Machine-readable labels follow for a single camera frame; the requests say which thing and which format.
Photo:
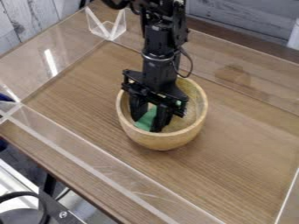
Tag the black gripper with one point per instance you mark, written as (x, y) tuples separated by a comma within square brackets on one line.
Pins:
[(154, 85)]

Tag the green rectangular block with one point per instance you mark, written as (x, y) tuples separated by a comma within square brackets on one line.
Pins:
[(144, 122)]

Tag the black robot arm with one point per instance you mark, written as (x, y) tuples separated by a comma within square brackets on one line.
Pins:
[(163, 26)]

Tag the brown wooden bowl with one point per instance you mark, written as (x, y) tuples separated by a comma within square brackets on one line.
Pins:
[(182, 130)]

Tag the black table leg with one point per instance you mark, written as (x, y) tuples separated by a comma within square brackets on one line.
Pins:
[(50, 184)]

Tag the clear acrylic enclosure walls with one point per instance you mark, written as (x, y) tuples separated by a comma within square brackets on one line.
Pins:
[(234, 176)]

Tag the black metal bracket with screw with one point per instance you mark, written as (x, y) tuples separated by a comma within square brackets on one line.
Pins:
[(59, 214)]

